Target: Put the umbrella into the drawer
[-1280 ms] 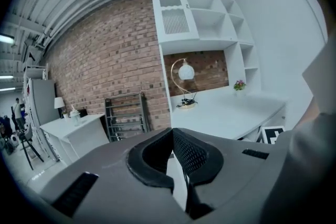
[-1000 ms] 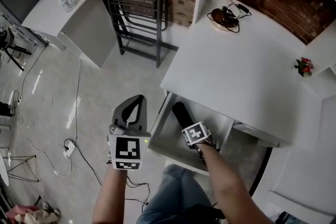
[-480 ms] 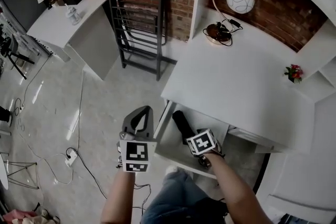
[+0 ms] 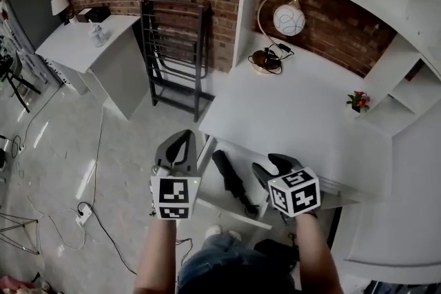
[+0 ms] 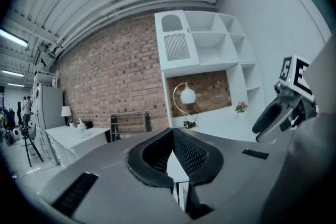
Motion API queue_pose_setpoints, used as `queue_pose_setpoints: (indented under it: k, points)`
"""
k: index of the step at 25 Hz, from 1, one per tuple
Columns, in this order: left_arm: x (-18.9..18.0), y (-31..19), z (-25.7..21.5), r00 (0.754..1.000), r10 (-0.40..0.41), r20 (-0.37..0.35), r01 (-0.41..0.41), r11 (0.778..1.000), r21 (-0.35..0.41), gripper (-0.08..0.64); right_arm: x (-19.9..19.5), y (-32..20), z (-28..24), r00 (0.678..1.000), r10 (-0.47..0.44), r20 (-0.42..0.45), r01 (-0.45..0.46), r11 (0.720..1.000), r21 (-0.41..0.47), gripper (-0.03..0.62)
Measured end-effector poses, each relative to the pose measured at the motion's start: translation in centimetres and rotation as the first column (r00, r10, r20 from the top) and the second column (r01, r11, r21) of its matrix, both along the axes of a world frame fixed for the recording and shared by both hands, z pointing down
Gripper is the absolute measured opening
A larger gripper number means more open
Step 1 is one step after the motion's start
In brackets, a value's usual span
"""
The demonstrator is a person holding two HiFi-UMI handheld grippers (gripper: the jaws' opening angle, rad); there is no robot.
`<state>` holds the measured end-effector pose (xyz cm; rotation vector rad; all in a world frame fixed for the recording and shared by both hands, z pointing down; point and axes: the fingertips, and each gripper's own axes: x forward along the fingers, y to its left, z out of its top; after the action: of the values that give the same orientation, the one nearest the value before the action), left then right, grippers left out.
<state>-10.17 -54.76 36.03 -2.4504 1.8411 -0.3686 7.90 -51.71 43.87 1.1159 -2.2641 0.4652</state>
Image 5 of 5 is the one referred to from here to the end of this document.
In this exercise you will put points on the grey tall cabinet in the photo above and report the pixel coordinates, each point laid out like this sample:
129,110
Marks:
51,107

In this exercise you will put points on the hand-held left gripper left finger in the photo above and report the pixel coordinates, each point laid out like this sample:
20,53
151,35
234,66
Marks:
136,165

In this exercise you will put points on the black metal rack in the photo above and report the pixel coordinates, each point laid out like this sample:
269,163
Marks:
128,126

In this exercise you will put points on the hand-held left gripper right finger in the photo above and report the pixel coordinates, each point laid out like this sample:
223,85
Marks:
207,162

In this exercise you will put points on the black tripod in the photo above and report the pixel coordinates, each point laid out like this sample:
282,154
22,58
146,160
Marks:
29,141

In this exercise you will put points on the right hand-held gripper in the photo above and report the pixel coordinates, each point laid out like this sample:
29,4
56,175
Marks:
295,81

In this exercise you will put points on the white shelf cabinet unit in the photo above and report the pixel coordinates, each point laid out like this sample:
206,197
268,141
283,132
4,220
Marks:
210,42

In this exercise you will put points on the white globe lamp gold arc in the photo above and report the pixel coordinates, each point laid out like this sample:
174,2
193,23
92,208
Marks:
188,96

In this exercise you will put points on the ceiling tube light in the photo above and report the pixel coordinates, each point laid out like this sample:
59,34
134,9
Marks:
13,73
13,36

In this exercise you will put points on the white dresser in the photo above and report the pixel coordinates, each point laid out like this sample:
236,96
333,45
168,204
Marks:
76,144

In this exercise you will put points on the small green potted plant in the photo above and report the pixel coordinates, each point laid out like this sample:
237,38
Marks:
71,123

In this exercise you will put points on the white metal shelf rack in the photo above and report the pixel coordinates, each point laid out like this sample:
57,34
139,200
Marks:
39,102

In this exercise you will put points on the small black gadget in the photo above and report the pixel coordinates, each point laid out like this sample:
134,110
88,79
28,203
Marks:
190,124

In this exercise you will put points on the white shade table lamp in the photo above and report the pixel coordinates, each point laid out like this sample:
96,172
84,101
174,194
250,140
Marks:
66,111

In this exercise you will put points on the potted pink flower plant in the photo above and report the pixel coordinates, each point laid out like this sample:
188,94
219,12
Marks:
241,107

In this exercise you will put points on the white tiered ornament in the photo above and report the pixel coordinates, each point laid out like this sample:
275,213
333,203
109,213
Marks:
82,127

